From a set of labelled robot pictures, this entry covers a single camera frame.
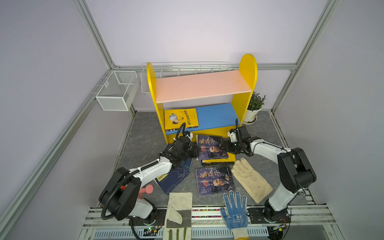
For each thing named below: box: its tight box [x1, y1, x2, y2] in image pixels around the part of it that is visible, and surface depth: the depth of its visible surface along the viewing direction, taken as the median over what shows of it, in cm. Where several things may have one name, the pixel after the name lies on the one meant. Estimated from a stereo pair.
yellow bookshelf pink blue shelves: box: [146, 53, 258, 163], surface depth 89 cm
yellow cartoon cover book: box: [164, 108, 199, 130], surface depth 96 cm
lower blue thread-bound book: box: [155, 171, 191, 196], surface depth 87 cm
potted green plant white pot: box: [242, 91, 267, 125], surface depth 105 cm
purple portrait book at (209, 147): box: [196, 134, 229, 161], surface depth 91 cm
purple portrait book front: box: [196, 166, 236, 197], surface depth 86 cm
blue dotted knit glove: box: [220, 190, 250, 240], surface depth 75 cm
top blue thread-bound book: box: [166, 158, 193, 178], surface depth 88 cm
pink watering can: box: [138, 184, 154, 199], surface depth 74 cm
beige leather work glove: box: [231, 157, 274, 204], surface depth 87 cm
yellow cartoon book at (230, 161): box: [201, 152, 236, 167], surface depth 93 cm
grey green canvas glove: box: [163, 192, 193, 240], surface depth 75 cm
